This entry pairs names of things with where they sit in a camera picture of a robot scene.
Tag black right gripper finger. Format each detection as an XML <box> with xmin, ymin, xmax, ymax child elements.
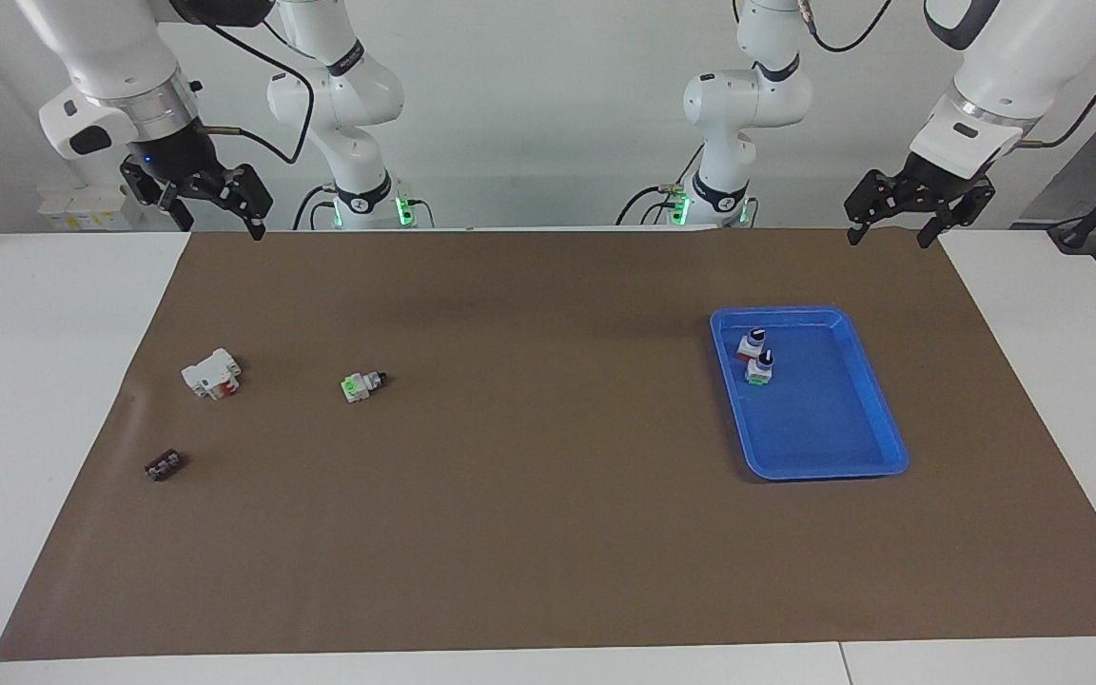
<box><xmin>121</xmin><ymin>159</ymin><xmax>196</xmax><ymax>233</ymax></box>
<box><xmin>214</xmin><ymin>164</ymin><xmax>275</xmax><ymax>241</ymax></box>

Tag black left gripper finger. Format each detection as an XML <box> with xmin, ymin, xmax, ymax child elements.
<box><xmin>844</xmin><ymin>170</ymin><xmax>911</xmax><ymax>247</ymax></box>
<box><xmin>916</xmin><ymin>180</ymin><xmax>997</xmax><ymax>251</ymax></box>

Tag knob switch with green block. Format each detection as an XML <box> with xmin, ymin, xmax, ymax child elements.
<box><xmin>340</xmin><ymin>369</ymin><xmax>389</xmax><ymax>404</ymax></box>

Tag white small boxes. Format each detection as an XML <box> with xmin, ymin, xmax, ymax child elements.
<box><xmin>36</xmin><ymin>185</ymin><xmax>136</xmax><ymax>232</ymax></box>

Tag white circuit breaker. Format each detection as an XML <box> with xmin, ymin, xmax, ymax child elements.
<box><xmin>181</xmin><ymin>348</ymin><xmax>243</xmax><ymax>401</ymax></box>

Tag blue plastic tray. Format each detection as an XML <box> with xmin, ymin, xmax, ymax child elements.
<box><xmin>709</xmin><ymin>305</ymin><xmax>910</xmax><ymax>481</ymax></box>

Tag brown table mat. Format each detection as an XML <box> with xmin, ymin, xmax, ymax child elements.
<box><xmin>0</xmin><ymin>227</ymin><xmax>1096</xmax><ymax>663</ymax></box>

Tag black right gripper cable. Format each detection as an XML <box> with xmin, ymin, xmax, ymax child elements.
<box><xmin>188</xmin><ymin>14</ymin><xmax>317</xmax><ymax>167</ymax></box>

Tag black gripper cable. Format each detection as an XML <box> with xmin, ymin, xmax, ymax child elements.
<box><xmin>798</xmin><ymin>0</ymin><xmax>1096</xmax><ymax>150</ymax></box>
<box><xmin>188</xmin><ymin>14</ymin><xmax>317</xmax><ymax>167</ymax></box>

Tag black right base cable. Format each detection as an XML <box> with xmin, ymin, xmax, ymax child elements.
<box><xmin>292</xmin><ymin>184</ymin><xmax>338</xmax><ymax>231</ymax></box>

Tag black base cable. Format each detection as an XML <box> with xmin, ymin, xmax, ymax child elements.
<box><xmin>292</xmin><ymin>184</ymin><xmax>338</xmax><ymax>231</ymax></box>
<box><xmin>616</xmin><ymin>185</ymin><xmax>694</xmax><ymax>227</ymax></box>

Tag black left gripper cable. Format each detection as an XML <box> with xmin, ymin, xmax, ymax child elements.
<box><xmin>798</xmin><ymin>0</ymin><xmax>1096</xmax><ymax>150</ymax></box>

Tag black left base cable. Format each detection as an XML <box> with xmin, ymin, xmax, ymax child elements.
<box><xmin>616</xmin><ymin>185</ymin><xmax>694</xmax><ymax>227</ymax></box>

